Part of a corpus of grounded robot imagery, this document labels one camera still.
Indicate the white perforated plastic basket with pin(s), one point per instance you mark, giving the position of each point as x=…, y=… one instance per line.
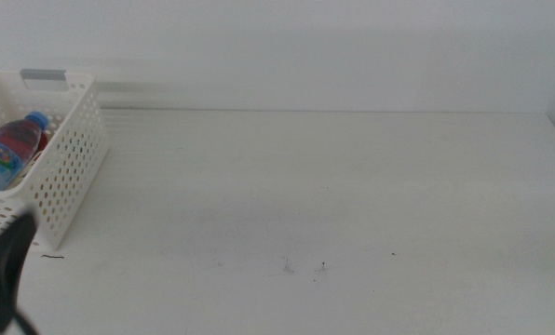
x=68, y=177

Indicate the small dark thread scrap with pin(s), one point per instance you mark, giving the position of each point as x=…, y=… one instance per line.
x=53, y=256

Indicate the red soda can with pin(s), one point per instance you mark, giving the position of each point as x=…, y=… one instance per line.
x=43, y=142

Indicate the clear water bottle blue cap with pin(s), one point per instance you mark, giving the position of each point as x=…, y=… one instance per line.
x=7, y=149

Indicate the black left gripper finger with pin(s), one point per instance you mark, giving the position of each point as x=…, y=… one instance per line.
x=0, y=274

